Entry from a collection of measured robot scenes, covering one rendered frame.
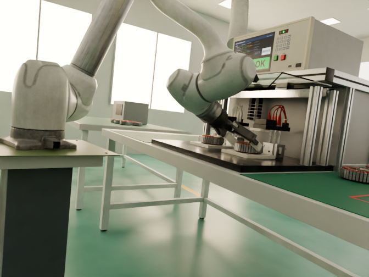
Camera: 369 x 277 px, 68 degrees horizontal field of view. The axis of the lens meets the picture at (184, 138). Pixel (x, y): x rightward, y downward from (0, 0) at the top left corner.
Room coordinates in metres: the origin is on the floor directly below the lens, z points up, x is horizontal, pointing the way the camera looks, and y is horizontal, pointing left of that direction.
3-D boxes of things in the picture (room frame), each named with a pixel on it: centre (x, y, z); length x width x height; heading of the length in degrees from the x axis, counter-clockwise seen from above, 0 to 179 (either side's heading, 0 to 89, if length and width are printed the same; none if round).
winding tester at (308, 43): (1.35, -0.47, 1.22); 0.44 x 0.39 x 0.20; 32
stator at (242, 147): (1.09, -0.26, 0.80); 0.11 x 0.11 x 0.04
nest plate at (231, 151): (1.09, -0.26, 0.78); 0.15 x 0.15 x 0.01; 32
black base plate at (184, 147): (1.20, -0.21, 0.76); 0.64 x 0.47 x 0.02; 32
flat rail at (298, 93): (1.25, -0.28, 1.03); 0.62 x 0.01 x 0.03; 32
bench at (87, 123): (3.32, 0.88, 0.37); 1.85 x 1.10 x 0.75; 32
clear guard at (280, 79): (1.02, -0.31, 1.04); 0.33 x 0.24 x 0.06; 122
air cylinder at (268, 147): (1.17, -0.38, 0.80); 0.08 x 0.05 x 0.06; 32
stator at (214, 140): (1.30, -0.13, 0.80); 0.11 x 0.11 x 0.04
